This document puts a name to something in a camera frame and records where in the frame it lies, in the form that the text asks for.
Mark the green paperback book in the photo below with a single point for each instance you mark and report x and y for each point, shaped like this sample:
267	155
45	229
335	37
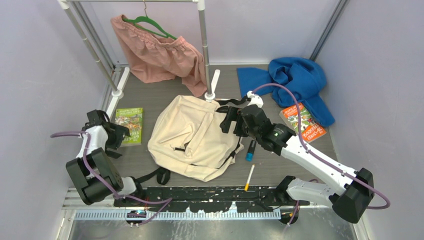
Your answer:
132	119

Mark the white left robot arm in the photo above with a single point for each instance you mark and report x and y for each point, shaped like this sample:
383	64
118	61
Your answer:
92	172

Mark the blue cloth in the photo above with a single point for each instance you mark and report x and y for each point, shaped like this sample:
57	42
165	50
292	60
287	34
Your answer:
303	77

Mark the metal clothes rack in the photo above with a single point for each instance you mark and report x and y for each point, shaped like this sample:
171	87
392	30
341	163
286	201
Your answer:
151	26

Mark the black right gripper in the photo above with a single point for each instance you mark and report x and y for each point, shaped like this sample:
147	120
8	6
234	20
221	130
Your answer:
232	115

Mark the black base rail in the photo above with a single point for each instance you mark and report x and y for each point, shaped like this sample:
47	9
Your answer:
214	199

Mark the cream canvas backpack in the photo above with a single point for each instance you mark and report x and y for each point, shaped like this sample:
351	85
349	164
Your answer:
187	139

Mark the pink garment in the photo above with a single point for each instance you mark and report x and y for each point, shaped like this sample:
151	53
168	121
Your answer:
155	59

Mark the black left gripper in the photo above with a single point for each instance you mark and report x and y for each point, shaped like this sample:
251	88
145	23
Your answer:
120	133

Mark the white yellow pen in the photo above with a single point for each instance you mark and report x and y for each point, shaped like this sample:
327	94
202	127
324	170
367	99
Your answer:
249	177

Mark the orange paperback book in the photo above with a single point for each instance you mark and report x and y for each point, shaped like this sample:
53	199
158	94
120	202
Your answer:
310	129

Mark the black blue highlighter marker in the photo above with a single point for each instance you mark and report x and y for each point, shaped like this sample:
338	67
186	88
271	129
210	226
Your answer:
251	151

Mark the metal corner pole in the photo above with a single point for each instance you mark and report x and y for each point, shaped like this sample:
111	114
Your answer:
333	20

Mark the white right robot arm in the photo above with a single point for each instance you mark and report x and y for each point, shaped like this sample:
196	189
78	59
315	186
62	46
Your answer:
344	189

